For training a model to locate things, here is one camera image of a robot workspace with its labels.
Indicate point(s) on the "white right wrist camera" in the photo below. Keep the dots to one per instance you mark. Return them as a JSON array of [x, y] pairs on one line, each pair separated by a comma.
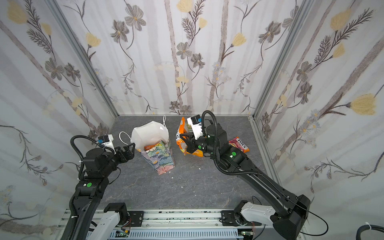
[[196, 123]]

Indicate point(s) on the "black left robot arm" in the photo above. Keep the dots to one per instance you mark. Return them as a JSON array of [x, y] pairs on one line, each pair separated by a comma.
[[96, 166]]

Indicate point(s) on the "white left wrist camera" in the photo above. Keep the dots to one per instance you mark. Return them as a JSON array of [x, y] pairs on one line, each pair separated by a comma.
[[106, 141]]

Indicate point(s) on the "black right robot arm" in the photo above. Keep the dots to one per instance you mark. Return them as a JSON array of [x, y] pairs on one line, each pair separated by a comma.
[[286, 212]]

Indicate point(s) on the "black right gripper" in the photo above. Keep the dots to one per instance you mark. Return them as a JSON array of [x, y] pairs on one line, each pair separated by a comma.
[[190, 144]]

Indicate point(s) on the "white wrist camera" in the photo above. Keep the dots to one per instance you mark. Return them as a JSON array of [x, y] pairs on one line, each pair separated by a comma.
[[196, 123], [106, 141]]

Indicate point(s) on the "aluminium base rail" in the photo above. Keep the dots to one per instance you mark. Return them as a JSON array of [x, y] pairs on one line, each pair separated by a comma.
[[189, 224]]

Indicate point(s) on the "floral paper gift bag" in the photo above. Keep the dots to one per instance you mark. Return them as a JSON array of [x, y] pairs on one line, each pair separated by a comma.
[[152, 141]]

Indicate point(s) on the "yellow mango snack bag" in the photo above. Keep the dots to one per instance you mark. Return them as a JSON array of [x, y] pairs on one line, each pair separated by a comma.
[[184, 128]]

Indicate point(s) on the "Fox's fruits candy bag near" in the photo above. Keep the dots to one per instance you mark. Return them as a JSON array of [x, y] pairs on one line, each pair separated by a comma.
[[238, 143]]

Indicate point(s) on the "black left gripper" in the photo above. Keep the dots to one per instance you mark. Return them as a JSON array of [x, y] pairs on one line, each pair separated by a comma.
[[129, 155]]

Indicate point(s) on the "orange snack bag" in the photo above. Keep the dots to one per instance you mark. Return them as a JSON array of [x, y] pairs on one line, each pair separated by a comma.
[[151, 147]]

